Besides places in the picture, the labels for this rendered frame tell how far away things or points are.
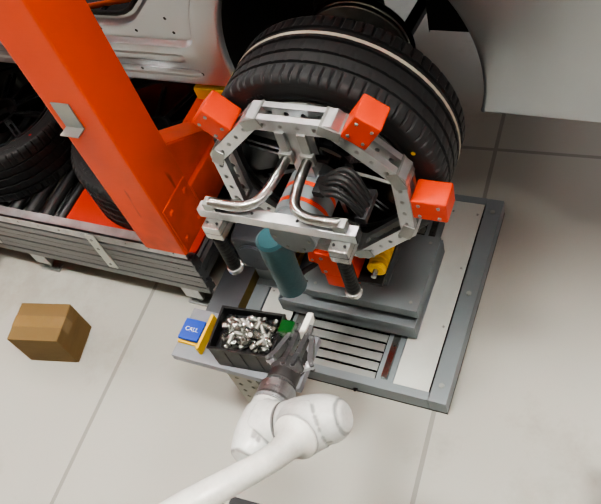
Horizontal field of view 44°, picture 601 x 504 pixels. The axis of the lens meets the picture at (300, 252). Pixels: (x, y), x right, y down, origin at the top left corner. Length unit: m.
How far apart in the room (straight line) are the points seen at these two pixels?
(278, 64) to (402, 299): 0.97
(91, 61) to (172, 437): 1.36
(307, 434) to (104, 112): 0.96
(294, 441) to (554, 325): 1.33
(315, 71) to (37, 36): 0.63
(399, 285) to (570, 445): 0.72
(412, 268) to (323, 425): 1.08
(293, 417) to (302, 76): 0.77
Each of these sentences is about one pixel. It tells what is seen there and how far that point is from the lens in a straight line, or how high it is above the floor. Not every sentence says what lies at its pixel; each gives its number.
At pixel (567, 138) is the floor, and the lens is 3.13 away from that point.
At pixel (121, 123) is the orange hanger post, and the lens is 2.02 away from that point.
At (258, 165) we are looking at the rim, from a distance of 2.14.
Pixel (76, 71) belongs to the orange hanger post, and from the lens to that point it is 1.88.
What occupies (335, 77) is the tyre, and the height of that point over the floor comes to 1.17.
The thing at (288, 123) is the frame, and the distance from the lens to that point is 1.75.
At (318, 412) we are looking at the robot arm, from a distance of 1.54.
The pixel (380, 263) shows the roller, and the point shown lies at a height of 0.54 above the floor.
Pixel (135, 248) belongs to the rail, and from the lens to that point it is 2.72.
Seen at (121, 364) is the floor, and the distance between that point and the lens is 2.92.
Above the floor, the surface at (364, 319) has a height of 0.15.
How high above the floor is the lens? 2.31
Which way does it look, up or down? 52 degrees down
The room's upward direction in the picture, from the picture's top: 23 degrees counter-clockwise
